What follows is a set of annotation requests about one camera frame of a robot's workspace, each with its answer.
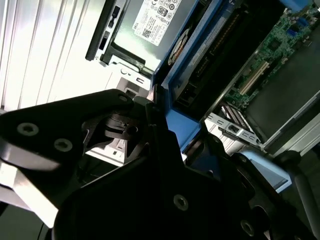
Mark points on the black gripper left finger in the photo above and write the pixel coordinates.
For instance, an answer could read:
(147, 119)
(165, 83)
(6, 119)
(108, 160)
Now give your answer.
(50, 120)

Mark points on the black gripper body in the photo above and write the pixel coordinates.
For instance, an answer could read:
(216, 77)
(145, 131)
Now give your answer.
(125, 200)

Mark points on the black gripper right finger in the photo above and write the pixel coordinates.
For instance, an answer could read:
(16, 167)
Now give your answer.
(212, 155)

